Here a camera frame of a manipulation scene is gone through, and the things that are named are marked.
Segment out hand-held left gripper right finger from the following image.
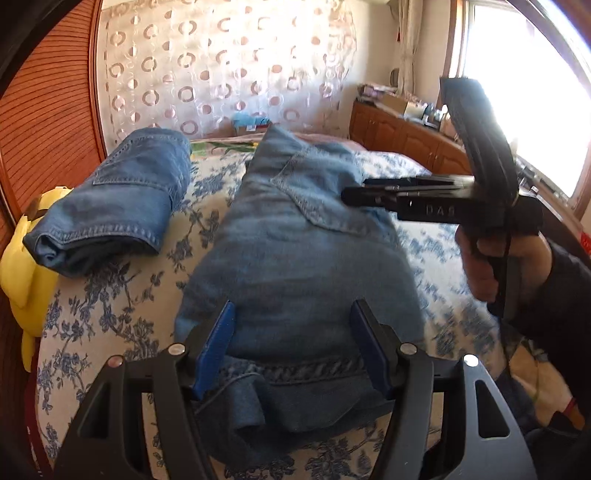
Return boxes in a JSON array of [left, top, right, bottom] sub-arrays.
[[349, 299, 539, 480]]

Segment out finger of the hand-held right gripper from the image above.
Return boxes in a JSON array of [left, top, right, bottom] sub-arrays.
[[362, 176, 432, 189], [341, 185, 402, 208]]

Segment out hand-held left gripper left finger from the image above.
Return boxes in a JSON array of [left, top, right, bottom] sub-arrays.
[[54, 300, 236, 480]]

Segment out light blue denim pants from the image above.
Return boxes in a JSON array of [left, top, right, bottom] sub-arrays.
[[174, 124, 428, 457]]

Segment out mid blue denim pants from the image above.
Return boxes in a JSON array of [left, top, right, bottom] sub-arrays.
[[22, 128, 192, 278]]

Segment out person's right forearm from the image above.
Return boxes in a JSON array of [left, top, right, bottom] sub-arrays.
[[503, 240, 591, 416]]

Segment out person's right hand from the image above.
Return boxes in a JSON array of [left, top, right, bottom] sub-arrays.
[[455, 225, 552, 303]]

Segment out open cardboard box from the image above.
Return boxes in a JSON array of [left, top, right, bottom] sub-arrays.
[[379, 95, 428, 116]]

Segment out bed with floral sheet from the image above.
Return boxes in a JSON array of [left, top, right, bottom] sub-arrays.
[[34, 148, 509, 480]]

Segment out window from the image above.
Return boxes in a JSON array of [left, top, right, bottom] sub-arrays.
[[450, 0, 591, 204]]

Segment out cardboard box with blue cloth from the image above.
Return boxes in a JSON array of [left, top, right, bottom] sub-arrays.
[[231, 112, 271, 136]]

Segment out pale window curtain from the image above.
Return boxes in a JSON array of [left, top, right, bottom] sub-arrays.
[[392, 0, 423, 100]]

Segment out yellow plush toy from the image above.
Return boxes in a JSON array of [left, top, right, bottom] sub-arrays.
[[0, 187, 72, 372]]

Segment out wooden slatted wardrobe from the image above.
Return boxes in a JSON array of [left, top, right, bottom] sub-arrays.
[[0, 0, 109, 241]]

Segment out black gadgets and cables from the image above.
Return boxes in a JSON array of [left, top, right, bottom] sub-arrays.
[[517, 157, 568, 199]]

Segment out sheer ring-patterned curtain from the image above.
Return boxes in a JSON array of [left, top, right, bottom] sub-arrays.
[[95, 0, 358, 144]]

